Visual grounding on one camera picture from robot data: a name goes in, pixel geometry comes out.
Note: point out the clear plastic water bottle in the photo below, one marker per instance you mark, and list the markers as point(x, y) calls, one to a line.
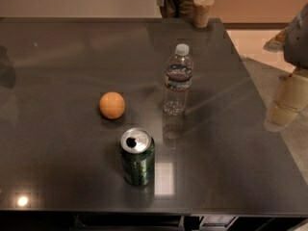
point(178, 80)

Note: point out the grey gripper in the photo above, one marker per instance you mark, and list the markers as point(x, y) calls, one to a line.
point(297, 43)

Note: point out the orange ball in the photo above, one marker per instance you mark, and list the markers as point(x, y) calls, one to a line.
point(112, 105)

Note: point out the iced coffee plastic cup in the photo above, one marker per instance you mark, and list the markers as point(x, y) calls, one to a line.
point(201, 12)

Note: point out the green soda can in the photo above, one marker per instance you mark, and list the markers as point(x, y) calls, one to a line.
point(137, 152)

